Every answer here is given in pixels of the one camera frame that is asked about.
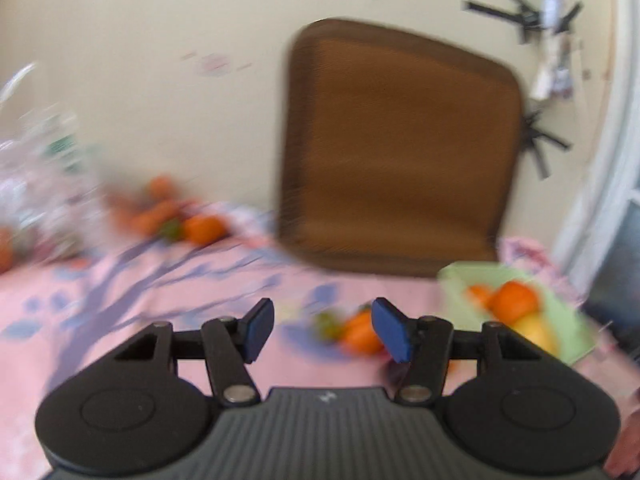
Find pink printed blanket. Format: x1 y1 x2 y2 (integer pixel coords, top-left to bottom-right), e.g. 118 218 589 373
0 200 640 480

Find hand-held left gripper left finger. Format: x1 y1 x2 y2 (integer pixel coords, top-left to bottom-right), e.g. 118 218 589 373
114 298 276 407

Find orange tomato with green stem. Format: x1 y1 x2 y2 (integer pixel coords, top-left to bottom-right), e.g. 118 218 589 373
340 310 386 355

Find pile of small tangerines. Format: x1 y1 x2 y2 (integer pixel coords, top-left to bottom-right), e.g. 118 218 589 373
115 175 230 247

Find pink wall sticker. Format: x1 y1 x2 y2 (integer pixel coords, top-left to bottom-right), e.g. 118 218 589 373
182 51 253 77

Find clear plastic bag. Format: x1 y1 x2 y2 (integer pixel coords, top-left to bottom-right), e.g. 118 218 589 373
0 62 116 266

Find floral cloth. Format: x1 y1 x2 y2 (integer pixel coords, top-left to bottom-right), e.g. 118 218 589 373
220 204 281 241

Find brown woven seat mat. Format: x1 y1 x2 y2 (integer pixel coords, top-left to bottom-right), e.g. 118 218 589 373
275 17 531 281

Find large orange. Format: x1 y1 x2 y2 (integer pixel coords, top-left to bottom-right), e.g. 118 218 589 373
489 281 541 320

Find yellow mango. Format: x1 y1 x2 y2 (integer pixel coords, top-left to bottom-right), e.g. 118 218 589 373
512 310 558 353

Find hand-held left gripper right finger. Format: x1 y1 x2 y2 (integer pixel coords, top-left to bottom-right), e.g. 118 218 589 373
371 297 543 407

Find black tape strips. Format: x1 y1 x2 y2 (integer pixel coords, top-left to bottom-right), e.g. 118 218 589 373
462 0 585 45
521 109 572 181

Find white window frame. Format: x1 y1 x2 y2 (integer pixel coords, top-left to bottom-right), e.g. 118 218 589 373
552 0 640 311

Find light green plastic basket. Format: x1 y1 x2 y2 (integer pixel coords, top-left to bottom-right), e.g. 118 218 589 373
437 260 596 366

